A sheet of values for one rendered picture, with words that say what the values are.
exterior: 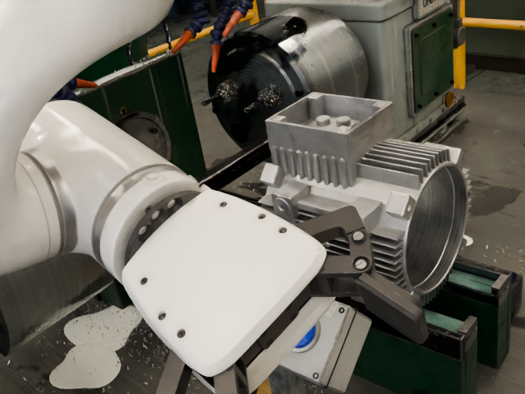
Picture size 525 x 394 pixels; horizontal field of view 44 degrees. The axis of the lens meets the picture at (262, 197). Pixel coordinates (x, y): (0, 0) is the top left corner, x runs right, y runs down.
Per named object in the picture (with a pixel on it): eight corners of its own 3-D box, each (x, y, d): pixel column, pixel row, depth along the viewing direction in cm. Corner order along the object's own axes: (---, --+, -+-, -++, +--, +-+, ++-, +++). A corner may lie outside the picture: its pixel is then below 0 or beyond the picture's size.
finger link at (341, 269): (318, 239, 41) (382, 287, 38) (265, 290, 40) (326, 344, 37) (308, 213, 39) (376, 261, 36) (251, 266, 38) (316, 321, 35)
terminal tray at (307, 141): (271, 173, 82) (262, 121, 79) (320, 141, 89) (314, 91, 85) (351, 192, 74) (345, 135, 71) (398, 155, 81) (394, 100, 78)
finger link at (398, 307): (363, 248, 40) (456, 306, 36) (330, 284, 39) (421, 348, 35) (355, 218, 38) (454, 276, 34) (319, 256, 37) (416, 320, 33)
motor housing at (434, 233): (268, 288, 86) (244, 161, 78) (348, 221, 98) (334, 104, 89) (401, 340, 74) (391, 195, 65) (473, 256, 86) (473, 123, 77)
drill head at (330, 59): (189, 170, 125) (159, 43, 113) (314, 95, 150) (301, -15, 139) (291, 197, 109) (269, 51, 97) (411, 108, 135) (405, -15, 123)
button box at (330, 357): (208, 331, 68) (176, 319, 63) (235, 268, 69) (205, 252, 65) (345, 395, 57) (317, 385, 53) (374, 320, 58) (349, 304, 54)
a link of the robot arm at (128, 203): (215, 211, 49) (241, 229, 47) (127, 295, 46) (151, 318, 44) (173, 136, 42) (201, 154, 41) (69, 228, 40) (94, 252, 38)
